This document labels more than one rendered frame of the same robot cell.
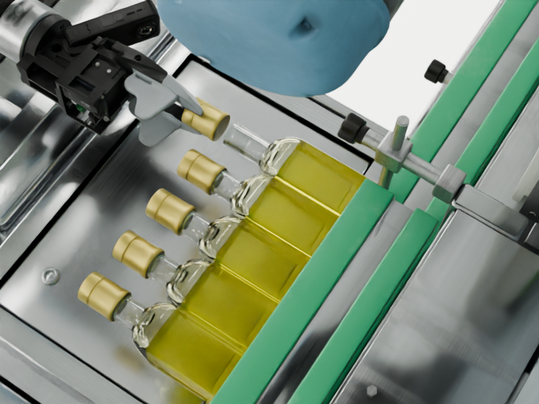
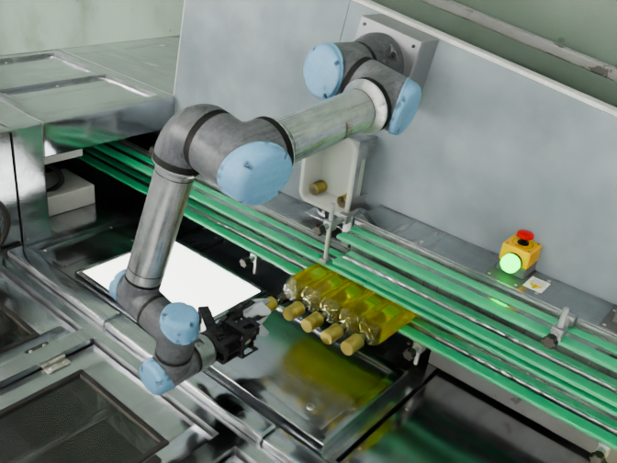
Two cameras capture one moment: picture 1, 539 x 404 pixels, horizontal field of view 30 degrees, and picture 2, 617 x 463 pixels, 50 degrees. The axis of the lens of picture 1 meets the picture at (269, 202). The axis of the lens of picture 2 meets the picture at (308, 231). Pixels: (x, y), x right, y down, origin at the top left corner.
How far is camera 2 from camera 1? 1.41 m
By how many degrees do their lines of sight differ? 62
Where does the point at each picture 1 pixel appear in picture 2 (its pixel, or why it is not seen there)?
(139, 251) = (334, 327)
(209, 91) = not seen: hidden behind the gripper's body
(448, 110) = (286, 240)
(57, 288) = (318, 405)
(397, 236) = (360, 234)
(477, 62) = (266, 230)
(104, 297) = (356, 338)
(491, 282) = (382, 217)
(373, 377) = (417, 241)
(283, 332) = (398, 259)
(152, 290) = (322, 373)
